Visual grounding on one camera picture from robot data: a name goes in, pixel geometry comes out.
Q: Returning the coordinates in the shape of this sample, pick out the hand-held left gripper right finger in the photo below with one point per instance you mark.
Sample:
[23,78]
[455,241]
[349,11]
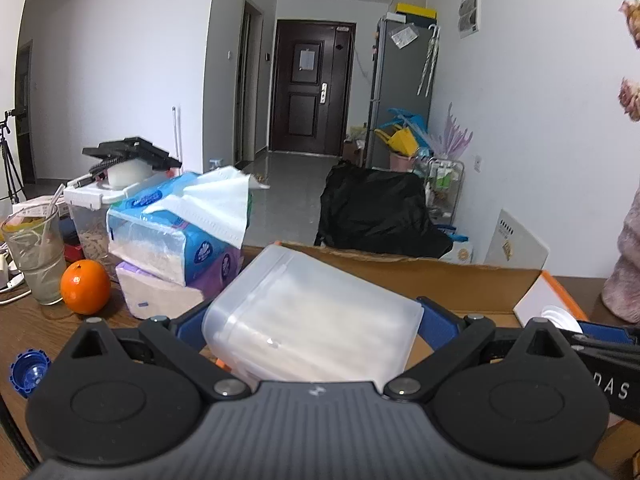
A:
[440,327]

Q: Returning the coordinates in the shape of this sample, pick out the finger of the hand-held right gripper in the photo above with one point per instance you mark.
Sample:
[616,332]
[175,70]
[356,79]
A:
[610,331]

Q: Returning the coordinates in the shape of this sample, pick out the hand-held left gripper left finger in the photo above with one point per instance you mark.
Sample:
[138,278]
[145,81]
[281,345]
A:
[190,327]

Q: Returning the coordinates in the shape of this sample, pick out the white round lid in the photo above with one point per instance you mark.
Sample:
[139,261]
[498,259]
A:
[560,317]

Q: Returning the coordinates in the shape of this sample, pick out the orange-edged cardboard box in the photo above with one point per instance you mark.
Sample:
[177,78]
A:
[475,285]

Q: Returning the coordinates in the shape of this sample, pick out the translucent plastic box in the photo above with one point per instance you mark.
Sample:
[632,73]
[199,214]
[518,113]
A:
[310,320]

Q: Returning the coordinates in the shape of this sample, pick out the purple tissue pack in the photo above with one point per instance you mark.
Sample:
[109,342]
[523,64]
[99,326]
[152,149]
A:
[150,295]

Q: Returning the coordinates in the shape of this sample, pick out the pink textured vase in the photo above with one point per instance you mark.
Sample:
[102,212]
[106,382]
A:
[625,270]

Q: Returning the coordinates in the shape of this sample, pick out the white pet food bag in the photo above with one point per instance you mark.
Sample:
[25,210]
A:
[460,252]

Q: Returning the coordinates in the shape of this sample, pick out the blue tissue pack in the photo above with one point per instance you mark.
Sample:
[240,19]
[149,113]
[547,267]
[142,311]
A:
[150,240]

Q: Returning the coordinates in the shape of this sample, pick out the orange fruit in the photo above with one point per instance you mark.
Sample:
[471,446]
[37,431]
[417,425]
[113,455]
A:
[85,287]

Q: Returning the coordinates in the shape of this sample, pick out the white flat board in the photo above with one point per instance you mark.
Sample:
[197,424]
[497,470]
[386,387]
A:
[515,240]

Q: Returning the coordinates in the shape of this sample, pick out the black backpack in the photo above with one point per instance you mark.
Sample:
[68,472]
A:
[375,210]

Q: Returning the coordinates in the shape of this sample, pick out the white-lidded food container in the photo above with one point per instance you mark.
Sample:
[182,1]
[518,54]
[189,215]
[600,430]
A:
[90,235]

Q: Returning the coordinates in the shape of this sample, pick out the red small box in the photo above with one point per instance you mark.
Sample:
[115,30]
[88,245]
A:
[72,252]

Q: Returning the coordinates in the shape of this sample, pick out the metal storage cart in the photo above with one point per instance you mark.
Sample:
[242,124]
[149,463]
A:
[445,185]

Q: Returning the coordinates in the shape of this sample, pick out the white round dome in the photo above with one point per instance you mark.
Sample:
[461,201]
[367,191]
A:
[127,175]

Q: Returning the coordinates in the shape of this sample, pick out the clear drinking glass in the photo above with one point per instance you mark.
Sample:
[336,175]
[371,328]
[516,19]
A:
[35,270]

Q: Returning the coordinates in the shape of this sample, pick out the blue bottle cap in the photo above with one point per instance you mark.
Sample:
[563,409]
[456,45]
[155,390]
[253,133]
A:
[29,372]

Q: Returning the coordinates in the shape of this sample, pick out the pink bucket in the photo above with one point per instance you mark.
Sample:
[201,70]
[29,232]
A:
[400,162]

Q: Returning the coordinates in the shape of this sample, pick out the clear drinking straw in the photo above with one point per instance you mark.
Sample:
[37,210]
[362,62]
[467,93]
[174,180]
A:
[56,199]

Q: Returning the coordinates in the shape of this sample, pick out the black folding stand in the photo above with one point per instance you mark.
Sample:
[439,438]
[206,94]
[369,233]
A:
[130,149]

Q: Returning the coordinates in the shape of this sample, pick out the yellow plastic stool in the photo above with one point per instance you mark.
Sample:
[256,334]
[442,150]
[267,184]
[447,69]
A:
[402,142]

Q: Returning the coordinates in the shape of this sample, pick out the pink flat box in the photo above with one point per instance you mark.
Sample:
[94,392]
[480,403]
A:
[35,205]

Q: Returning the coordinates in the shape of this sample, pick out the small brown cardboard box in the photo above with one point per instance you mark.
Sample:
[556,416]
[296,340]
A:
[352,150]

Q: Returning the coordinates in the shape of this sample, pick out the blue plastic stool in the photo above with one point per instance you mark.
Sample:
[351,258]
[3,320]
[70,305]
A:
[412,122]

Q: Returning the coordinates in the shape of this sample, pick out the dried pink rose bouquet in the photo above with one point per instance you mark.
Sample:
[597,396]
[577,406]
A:
[632,100]

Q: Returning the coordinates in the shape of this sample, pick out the black tripod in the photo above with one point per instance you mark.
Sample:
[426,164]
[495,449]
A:
[7,160]

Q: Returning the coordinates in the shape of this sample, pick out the dark brown door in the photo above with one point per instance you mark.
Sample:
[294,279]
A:
[310,110]

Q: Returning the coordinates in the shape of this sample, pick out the grey refrigerator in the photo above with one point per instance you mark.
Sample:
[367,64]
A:
[400,80]

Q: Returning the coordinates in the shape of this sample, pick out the clear folded umbrella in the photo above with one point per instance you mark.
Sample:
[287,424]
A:
[430,60]

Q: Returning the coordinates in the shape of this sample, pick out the paper sheet on refrigerator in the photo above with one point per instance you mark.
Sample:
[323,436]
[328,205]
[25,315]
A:
[404,36]

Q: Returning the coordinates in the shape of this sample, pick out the white electrical panel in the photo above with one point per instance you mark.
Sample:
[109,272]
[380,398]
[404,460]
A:
[469,12]

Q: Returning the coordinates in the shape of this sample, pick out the yellow flat box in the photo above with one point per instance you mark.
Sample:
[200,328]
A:
[415,9]

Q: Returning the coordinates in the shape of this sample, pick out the white wall outlet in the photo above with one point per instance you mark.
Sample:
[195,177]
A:
[476,163]

